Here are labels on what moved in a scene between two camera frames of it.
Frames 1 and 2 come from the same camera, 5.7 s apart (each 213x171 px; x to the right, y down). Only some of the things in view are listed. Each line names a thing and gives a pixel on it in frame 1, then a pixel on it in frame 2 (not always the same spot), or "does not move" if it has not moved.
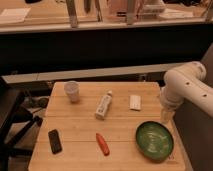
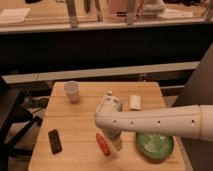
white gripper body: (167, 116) -> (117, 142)
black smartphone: (54, 141) does not move
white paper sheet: (14, 14) does not move
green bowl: (154, 141) does not move
